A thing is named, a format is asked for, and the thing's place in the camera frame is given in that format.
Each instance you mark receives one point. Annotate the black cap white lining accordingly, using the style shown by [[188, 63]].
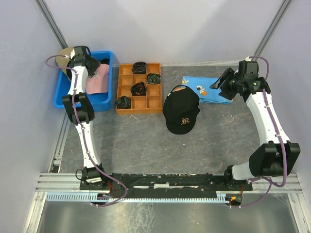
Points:
[[105, 61]]

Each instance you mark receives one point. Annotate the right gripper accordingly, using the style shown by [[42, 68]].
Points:
[[227, 76]]

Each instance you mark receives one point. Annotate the pink cap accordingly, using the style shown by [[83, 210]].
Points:
[[98, 83]]

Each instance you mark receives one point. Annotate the rolled black belt top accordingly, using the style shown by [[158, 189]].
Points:
[[139, 68]]

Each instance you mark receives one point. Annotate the wooden compartment tray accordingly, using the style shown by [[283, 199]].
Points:
[[149, 104]]

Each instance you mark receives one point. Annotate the black cap gold letter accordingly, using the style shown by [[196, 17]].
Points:
[[180, 110]]

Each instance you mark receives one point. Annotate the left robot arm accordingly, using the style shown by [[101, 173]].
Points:
[[81, 113]]

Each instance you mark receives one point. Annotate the rolled dark green belt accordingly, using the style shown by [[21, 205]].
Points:
[[123, 102]]

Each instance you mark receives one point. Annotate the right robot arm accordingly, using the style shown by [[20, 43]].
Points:
[[276, 155]]

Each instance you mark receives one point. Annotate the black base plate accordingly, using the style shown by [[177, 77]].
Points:
[[171, 185]]

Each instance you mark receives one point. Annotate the blue cable duct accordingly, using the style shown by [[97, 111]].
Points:
[[98, 197]]

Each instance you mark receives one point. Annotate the wooden hat stand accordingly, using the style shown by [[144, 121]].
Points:
[[178, 89]]

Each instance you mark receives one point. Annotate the beige cap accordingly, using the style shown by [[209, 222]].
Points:
[[63, 58]]

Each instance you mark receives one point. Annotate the rolled black brown belt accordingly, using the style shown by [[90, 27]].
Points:
[[139, 89]]

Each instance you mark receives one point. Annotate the blue astronaut print cloth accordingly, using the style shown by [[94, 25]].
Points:
[[201, 86]]

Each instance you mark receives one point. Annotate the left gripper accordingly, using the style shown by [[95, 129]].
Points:
[[96, 64]]

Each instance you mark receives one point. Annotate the rolled green black belt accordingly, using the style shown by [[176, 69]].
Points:
[[153, 78]]

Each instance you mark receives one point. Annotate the blue plastic bin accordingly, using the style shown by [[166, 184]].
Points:
[[100, 102]]

